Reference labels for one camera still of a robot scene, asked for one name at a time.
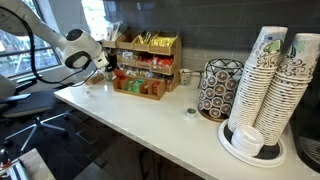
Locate red sachets pile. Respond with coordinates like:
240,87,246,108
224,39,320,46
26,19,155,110
145,56,173,68

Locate black coffee machine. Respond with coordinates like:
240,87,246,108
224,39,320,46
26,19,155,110
289,66,320,174

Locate black wire pod holder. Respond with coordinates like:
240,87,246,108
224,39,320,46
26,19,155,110
198,59,244,122

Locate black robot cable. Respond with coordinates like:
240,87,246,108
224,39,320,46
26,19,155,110
0,5,99,88

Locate white cup lids stack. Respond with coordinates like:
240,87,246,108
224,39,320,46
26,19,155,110
231,125,264,157

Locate front wooden tea tray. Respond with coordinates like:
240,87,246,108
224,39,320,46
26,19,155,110
112,77,165,100

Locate right paper cup stack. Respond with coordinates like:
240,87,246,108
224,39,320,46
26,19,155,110
254,33,320,146

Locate small patterned cup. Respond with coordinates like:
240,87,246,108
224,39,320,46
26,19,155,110
179,69,192,85

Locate tiered wooden condiment organizer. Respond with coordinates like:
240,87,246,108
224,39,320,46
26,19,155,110
102,30,181,92

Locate grey office chair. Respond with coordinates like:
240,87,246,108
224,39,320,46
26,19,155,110
0,75,73,153

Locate green lid coffee pod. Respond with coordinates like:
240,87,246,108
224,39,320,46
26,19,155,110
186,108,196,119

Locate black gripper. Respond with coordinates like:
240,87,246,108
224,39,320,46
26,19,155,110
105,54,118,72

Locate paper cup stack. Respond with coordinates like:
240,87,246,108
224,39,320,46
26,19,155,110
227,26,288,132
254,33,320,146

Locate clear wrapped cutlery packs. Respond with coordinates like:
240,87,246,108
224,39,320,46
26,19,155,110
106,21,122,41

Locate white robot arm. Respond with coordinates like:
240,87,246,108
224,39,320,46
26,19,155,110
0,0,117,72

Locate yellow sachets pile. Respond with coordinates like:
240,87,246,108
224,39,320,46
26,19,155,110
151,36,174,47

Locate left paper cup stack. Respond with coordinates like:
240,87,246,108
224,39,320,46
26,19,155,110
227,26,288,132

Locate patterned paper cup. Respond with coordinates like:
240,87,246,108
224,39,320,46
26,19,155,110
103,72,113,81

